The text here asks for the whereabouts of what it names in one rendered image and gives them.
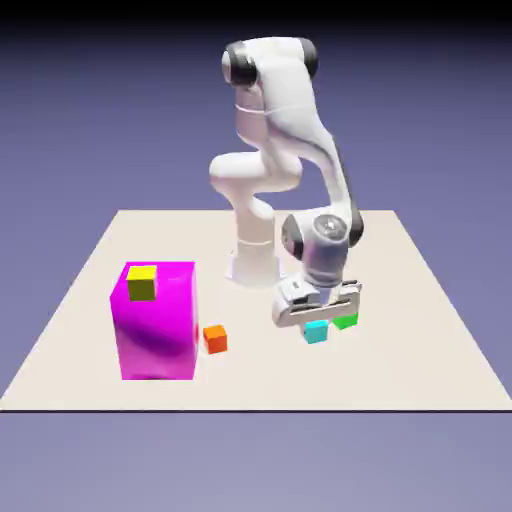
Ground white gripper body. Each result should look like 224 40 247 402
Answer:
272 290 362 329

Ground small cyan cube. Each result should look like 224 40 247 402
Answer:
302 319 331 345

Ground small orange cube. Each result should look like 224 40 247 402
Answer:
202 324 229 355

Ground small yellow cube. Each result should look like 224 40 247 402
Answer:
126 264 158 302

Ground large magenta box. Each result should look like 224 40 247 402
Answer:
109 260 200 381

